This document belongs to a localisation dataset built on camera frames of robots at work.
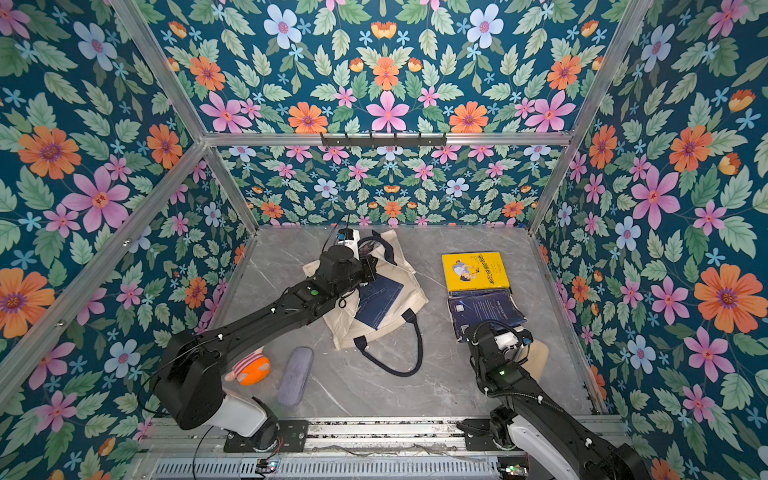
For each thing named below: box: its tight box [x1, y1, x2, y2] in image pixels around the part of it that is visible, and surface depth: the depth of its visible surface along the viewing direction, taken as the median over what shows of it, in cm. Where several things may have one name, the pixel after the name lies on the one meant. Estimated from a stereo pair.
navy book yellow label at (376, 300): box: [354, 274, 405, 331], surface depth 100 cm
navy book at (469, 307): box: [447, 288, 528, 343], surface depth 92 cm
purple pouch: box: [277, 346, 314, 407], surface depth 82 cm
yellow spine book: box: [442, 251, 511, 292], surface depth 103 cm
